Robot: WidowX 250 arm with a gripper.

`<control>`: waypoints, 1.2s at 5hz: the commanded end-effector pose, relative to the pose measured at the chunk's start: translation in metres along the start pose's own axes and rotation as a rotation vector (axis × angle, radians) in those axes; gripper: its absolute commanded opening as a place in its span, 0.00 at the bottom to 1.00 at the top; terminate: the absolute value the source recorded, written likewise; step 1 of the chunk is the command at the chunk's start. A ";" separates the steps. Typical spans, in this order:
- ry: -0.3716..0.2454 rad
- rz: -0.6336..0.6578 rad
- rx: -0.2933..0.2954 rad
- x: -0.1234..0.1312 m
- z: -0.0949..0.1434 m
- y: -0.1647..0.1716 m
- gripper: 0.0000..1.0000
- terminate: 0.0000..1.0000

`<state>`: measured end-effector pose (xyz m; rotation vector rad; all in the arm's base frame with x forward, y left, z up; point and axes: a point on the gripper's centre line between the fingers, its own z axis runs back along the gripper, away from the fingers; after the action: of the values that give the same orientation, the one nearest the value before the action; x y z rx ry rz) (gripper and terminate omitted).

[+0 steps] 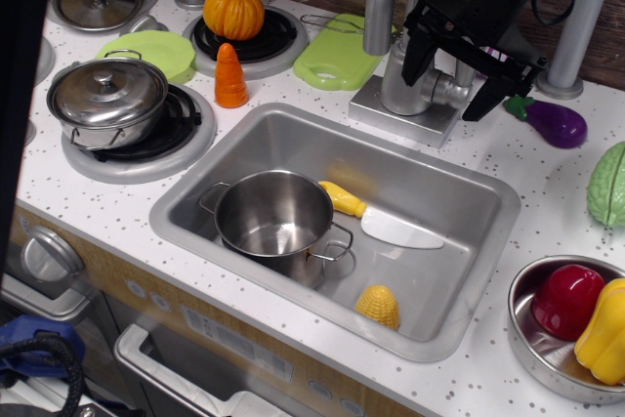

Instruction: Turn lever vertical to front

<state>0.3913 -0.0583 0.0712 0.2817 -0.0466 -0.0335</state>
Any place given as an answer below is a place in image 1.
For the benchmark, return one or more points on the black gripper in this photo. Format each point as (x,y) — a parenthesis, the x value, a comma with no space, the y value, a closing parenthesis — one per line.
(463,29)

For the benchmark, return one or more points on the silver faucet lever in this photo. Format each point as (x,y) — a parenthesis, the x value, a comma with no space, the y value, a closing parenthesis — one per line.
(444,89)

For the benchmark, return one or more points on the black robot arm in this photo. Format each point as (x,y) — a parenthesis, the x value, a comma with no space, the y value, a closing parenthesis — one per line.
(481,34)

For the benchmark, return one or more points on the purple white toy onion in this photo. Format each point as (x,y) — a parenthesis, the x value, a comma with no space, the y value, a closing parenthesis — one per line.
(496,54)

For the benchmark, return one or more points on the silver faucet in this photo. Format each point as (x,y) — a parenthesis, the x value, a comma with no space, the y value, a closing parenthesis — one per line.
(386,102)

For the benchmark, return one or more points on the purple toy eggplant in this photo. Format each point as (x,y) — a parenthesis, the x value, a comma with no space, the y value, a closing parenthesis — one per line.
(558,125)

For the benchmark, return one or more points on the green cutting board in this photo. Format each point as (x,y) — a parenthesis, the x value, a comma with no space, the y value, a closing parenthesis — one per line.
(336,61)

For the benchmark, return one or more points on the back stove burner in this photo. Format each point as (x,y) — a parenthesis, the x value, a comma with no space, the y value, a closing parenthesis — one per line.
(273,50)

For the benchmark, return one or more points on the stove burner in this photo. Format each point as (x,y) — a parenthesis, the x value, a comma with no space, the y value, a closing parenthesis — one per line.
(273,50)
(184,132)

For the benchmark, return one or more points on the silver sink basin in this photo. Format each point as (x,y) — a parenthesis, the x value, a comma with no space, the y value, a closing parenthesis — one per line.
(416,303)

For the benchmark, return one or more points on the green toy cabbage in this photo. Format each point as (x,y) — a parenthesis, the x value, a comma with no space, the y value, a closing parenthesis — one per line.
(605,191)

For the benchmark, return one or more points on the orange toy carrot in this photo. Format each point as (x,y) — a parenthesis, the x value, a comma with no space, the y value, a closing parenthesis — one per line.
(230,86)

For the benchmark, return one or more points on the orange toy pumpkin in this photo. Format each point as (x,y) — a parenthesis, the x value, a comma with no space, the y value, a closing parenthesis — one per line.
(237,20)

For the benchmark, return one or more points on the steel pot in sink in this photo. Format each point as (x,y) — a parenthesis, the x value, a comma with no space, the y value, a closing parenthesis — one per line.
(281,220)

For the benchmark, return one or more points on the yellow toy corn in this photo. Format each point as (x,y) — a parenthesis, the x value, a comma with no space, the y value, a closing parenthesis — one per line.
(379,303)

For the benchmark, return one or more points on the red toy pepper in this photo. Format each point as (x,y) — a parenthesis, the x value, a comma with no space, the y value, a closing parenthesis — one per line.
(566,300)

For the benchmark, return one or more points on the green plastic plate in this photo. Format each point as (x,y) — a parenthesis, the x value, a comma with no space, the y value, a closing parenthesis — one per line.
(172,53)

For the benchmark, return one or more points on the front stove burner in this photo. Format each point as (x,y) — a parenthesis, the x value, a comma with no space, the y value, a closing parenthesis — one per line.
(184,132)

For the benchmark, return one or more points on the yellow toy pepper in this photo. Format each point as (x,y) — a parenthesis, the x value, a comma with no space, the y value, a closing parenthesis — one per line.
(600,348)

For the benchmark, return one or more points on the steel pot with lid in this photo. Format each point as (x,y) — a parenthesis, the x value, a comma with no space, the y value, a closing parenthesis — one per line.
(108,103)

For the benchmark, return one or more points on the steel pot lid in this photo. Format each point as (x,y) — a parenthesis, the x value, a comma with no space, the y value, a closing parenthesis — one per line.
(96,15)

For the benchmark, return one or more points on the dark foreground panel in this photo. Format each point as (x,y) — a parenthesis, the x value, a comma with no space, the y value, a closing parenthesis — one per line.
(21,31)

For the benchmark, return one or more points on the silver front dial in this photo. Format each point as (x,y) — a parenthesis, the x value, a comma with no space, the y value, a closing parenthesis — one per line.
(47,257)

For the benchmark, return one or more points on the blue clamp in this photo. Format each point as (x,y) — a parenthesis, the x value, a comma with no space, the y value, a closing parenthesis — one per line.
(35,346)

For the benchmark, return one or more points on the silver post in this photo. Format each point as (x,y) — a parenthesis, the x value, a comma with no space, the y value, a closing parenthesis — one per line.
(561,81)

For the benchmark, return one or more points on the wire utensil handle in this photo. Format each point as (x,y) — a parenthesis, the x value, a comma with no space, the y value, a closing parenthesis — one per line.
(332,23)

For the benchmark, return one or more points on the yellow handled toy knife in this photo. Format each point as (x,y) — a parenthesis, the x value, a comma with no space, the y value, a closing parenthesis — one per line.
(380,224)

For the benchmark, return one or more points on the oven door handle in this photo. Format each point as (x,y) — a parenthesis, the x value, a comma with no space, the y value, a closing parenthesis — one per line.
(183,392)

